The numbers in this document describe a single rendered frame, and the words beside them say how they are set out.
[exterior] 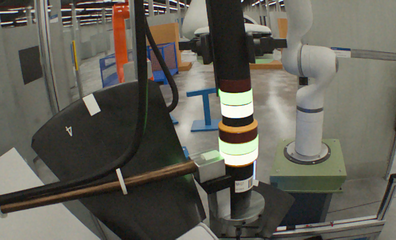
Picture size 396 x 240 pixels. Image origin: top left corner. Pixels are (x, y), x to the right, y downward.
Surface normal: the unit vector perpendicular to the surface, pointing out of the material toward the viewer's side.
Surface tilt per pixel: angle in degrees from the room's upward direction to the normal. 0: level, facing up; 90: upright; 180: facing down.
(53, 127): 53
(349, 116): 90
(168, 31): 90
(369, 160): 90
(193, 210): 48
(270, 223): 15
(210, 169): 90
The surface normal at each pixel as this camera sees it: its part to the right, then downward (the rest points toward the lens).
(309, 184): -0.36, 0.37
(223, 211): 0.39, 0.29
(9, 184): 0.68, -0.61
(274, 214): 0.18, -0.96
